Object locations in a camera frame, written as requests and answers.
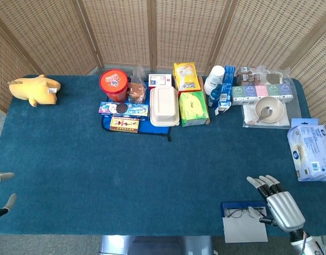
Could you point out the wire-frame eyeglasses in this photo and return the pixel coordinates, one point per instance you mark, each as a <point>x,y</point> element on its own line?
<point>234,213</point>

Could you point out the beige clamshell food container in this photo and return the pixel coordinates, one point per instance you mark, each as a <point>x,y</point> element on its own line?
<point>164,103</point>

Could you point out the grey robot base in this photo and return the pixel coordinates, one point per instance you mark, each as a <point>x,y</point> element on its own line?
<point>157,245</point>

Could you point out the stack of white paper cups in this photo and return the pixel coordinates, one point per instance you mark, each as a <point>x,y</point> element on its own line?
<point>216,75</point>

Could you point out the beige bowl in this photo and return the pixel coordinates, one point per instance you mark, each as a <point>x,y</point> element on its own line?
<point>274,106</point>

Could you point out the blue cookie box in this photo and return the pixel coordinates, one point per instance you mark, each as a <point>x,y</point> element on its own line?
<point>136,110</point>

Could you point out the clear package brown pad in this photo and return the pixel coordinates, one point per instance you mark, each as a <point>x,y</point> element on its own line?
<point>274,78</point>

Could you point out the yellow snack box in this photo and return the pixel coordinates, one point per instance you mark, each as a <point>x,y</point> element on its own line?
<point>186,77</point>

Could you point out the clear bag of pastries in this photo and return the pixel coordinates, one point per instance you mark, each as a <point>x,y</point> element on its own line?
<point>137,93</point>

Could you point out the blue folding glasses case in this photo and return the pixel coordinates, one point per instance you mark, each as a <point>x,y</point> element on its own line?
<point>245,231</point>

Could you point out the green tissue pack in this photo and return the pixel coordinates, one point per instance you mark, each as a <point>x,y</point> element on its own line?
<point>192,106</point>

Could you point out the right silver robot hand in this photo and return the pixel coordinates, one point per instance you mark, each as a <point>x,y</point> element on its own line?
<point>285,210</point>

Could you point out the red snack tub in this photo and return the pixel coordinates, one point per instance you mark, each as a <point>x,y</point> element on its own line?
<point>113,82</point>

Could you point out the blue spray bottle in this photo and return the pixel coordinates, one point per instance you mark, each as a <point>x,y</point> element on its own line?
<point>214,94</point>

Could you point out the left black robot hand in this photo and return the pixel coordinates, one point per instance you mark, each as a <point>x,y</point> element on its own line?
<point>10,202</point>

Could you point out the small yellow red box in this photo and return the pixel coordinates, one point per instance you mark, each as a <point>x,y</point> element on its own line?
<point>124,125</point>

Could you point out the large white wipes pack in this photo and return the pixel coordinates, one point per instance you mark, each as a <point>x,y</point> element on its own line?
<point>309,151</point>

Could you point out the blue table carpet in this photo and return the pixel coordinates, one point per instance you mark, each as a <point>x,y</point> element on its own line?
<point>72,159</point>

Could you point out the clear bag brown sweets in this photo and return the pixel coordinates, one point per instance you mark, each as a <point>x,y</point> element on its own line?
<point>247,78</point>

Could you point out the yellow plush toy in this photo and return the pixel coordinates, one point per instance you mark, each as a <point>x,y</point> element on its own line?
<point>37,91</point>

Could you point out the metal spoon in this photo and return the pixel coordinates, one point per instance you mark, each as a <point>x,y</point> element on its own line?
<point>266,111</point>

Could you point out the blue white carton box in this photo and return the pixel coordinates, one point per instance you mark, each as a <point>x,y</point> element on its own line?
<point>227,79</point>

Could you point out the small white red box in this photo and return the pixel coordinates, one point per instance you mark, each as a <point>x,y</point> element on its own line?
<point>160,79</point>

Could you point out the rattan folding screen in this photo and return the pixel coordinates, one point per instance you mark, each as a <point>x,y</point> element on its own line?
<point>45,32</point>

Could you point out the clear zip bag white cloth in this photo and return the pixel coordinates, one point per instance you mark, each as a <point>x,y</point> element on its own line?
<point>249,114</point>

